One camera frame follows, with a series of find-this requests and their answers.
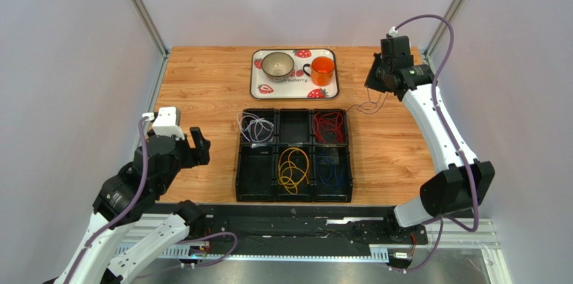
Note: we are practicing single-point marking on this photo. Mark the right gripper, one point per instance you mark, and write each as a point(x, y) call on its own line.
point(373, 79)

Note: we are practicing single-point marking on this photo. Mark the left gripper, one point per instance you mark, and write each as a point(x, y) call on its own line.
point(199, 155)

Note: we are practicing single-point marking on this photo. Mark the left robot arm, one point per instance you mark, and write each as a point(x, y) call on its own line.
point(122, 201)

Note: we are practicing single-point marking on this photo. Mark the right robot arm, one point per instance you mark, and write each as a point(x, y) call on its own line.
point(461, 179)

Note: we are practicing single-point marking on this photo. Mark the orange mug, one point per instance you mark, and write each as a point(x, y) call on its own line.
point(320, 71)

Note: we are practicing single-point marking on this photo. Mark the black six-compartment organizer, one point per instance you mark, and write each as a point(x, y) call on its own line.
point(293, 155)

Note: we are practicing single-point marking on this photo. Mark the strawberry pattern tray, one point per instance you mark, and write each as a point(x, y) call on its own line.
point(298, 84)

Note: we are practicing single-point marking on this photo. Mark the grey ceramic bowl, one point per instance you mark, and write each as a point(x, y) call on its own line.
point(278, 66)

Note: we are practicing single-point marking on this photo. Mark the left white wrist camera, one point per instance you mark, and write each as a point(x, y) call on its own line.
point(165, 122)

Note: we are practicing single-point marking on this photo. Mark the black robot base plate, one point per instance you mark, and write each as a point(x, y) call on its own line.
point(301, 230)

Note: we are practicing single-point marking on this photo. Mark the aluminium frame rail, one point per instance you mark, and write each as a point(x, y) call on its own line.
point(452, 255)

